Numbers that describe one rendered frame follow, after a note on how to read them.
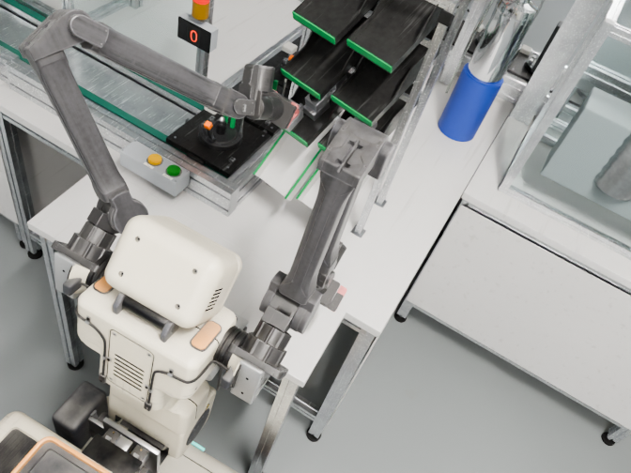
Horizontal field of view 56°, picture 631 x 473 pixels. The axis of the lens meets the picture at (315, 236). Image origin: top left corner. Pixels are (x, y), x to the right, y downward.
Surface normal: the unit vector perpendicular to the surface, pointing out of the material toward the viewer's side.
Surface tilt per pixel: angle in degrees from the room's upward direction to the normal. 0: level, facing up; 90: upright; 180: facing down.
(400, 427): 0
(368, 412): 0
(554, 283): 90
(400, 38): 25
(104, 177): 54
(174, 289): 48
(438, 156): 0
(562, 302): 90
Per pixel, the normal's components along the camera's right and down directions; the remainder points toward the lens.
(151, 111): 0.21, -0.63
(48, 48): 0.63, 0.29
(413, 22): -0.07, -0.36
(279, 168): -0.29, -0.10
